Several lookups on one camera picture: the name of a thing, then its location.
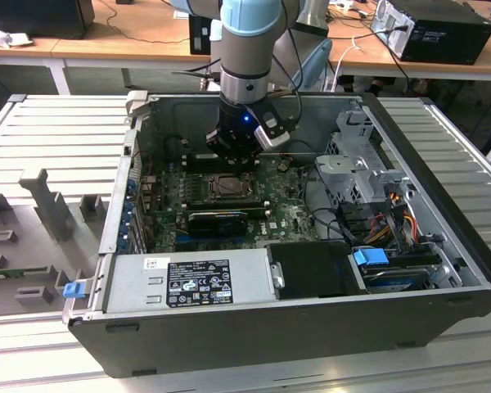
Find metal socket cover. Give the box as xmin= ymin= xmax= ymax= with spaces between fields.
xmin=206 ymin=174 xmax=257 ymax=201

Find black RAM slot bank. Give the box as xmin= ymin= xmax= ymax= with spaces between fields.
xmin=182 ymin=196 xmax=272 ymax=217
xmin=182 ymin=151 xmax=258 ymax=175

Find CPU socket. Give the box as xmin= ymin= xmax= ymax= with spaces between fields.
xmin=204 ymin=171 xmax=258 ymax=204

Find blue expansion slot clips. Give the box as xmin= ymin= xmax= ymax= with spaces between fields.
xmin=120 ymin=175 xmax=139 ymax=255

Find black round cylinder part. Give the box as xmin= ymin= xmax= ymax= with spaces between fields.
xmin=164 ymin=137 xmax=182 ymax=160

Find black graphics card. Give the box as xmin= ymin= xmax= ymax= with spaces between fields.
xmin=187 ymin=210 xmax=250 ymax=239

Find green motherboard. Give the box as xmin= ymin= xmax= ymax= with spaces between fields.
xmin=141 ymin=155 xmax=324 ymax=253

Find small black computer tower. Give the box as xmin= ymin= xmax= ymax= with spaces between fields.
xmin=187 ymin=14 xmax=224 ymax=56

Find silver drive cage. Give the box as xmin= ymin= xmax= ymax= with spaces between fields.
xmin=313 ymin=109 xmax=414 ymax=208

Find black power supply label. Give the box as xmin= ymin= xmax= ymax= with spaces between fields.
xmin=165 ymin=258 xmax=233 ymax=307

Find blue disk carrier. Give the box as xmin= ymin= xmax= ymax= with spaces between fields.
xmin=351 ymin=247 xmax=390 ymax=270

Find grey power supply unit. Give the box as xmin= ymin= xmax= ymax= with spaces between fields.
xmin=104 ymin=248 xmax=280 ymax=314

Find black open PC case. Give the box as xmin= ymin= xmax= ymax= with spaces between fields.
xmin=61 ymin=92 xmax=491 ymax=378

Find grey parts rack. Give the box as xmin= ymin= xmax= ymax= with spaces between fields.
xmin=0 ymin=167 xmax=112 ymax=319

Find hard disk drive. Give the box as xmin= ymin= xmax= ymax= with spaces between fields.
xmin=359 ymin=264 xmax=430 ymax=294

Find blue plastic case latch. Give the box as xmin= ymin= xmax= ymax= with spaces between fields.
xmin=63 ymin=282 xmax=85 ymax=300

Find large black box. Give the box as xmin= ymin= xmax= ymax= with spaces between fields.
xmin=0 ymin=0 xmax=96 ymax=40

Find black desktop computer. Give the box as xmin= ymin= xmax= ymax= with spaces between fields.
xmin=371 ymin=0 xmax=491 ymax=66

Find crumpled white paper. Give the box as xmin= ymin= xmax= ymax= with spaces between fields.
xmin=0 ymin=22 xmax=34 ymax=51

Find green RAM stick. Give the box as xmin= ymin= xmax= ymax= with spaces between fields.
xmin=0 ymin=266 xmax=51 ymax=282

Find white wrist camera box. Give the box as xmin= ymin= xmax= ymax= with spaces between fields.
xmin=252 ymin=106 xmax=292 ymax=151

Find grey case latch handle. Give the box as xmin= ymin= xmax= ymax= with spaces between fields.
xmin=124 ymin=90 xmax=150 ymax=119

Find black looped wire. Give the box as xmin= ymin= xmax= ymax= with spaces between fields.
xmin=301 ymin=163 xmax=353 ymax=243

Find white cable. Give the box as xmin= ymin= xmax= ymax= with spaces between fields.
xmin=322 ymin=35 xmax=364 ymax=92

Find orange yellow wire bundle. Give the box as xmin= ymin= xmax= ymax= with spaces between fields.
xmin=363 ymin=203 xmax=421 ymax=246

